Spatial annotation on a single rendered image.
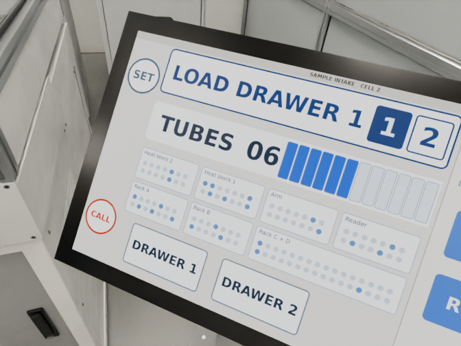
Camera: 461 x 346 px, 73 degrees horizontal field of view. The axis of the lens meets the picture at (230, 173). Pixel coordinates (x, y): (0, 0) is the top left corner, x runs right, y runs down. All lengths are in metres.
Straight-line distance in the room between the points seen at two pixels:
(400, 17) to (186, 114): 0.95
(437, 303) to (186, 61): 0.34
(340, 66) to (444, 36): 0.76
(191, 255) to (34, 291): 0.56
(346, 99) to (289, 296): 0.20
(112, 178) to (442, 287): 0.35
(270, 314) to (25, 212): 0.45
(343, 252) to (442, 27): 0.86
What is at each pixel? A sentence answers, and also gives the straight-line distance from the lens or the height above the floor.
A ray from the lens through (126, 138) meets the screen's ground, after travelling 0.38.
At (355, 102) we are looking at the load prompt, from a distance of 0.33.
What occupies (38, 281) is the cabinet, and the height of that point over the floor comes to 0.65.
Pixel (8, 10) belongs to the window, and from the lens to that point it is 0.82.
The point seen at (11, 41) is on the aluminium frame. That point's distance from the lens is 0.72.
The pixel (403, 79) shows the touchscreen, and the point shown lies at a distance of 0.35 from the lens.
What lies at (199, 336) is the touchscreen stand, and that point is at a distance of 1.36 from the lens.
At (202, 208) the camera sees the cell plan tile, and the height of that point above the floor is 1.05.
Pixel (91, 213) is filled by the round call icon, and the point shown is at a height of 1.01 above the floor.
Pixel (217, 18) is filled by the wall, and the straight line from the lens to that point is 3.84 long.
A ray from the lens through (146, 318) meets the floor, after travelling 1.44.
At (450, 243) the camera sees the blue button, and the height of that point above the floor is 1.09.
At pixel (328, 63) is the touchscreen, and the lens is 0.34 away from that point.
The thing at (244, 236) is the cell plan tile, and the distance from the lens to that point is 0.33.
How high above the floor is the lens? 1.30
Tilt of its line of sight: 40 degrees down
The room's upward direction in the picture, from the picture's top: 6 degrees clockwise
